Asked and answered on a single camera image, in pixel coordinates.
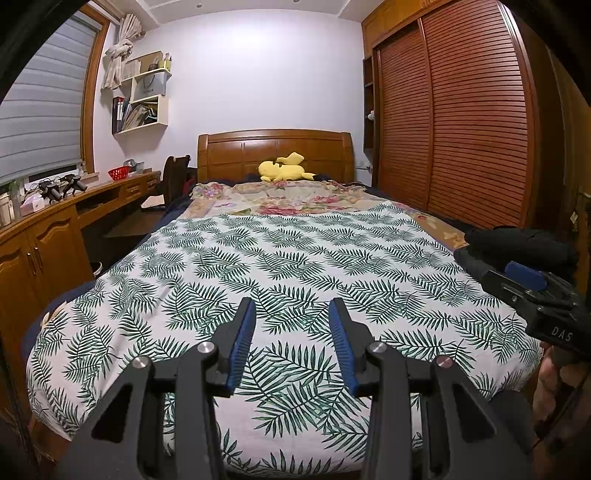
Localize wooden door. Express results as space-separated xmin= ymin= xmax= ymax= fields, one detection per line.
xmin=547 ymin=46 xmax=591 ymax=259

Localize stack of papers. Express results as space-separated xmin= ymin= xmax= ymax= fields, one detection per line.
xmin=129 ymin=104 xmax=160 ymax=129

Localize person's right hand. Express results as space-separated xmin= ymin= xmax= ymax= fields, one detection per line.
xmin=533 ymin=348 xmax=573 ymax=433

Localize beige tied curtain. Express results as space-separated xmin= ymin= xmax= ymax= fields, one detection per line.
xmin=102 ymin=14 xmax=145 ymax=90

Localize black coat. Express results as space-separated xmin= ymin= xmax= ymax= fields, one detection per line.
xmin=464 ymin=226 xmax=580 ymax=278

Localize wooden desk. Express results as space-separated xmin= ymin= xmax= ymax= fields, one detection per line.
xmin=0 ymin=171 xmax=162 ymax=416

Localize grey garment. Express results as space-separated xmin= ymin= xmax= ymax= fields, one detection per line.
xmin=453 ymin=248 xmax=495 ymax=282

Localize black folders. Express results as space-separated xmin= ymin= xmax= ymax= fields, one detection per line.
xmin=112 ymin=96 xmax=129 ymax=134

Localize white wall shelf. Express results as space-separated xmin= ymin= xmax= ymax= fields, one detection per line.
xmin=112 ymin=52 xmax=172 ymax=136

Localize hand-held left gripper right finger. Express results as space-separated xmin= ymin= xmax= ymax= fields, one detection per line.
xmin=328 ymin=296 xmax=527 ymax=480

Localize wooden slatted wardrobe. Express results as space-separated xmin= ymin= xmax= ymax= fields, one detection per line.
xmin=361 ymin=0 xmax=555 ymax=232

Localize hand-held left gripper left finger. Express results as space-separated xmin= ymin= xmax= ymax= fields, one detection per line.
xmin=60 ymin=296 xmax=258 ymax=480

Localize wooden window frame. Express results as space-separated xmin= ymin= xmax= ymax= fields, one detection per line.
xmin=79 ymin=4 xmax=112 ymax=174

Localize brown wooden chair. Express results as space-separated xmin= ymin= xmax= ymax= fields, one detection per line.
xmin=160 ymin=154 xmax=192 ymax=208

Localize row of toiletry bottles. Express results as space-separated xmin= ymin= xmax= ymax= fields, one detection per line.
xmin=0 ymin=180 xmax=24 ymax=227

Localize yellow plush toy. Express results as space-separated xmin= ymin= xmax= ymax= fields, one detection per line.
xmin=257 ymin=152 xmax=317 ymax=183

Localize leaf print bed sheet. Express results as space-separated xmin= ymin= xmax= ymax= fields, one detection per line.
xmin=27 ymin=203 xmax=543 ymax=476

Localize floral blanket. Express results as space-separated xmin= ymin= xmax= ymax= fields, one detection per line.
xmin=189 ymin=180 xmax=467 ymax=250

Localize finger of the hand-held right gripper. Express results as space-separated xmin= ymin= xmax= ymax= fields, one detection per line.
xmin=481 ymin=269 xmax=546 ymax=319
xmin=505 ymin=261 xmax=561 ymax=294

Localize grey window blind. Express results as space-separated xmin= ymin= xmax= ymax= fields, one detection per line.
xmin=0 ymin=11 xmax=100 ymax=185

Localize wooden headboard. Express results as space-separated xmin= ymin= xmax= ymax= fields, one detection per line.
xmin=198 ymin=130 xmax=355 ymax=185

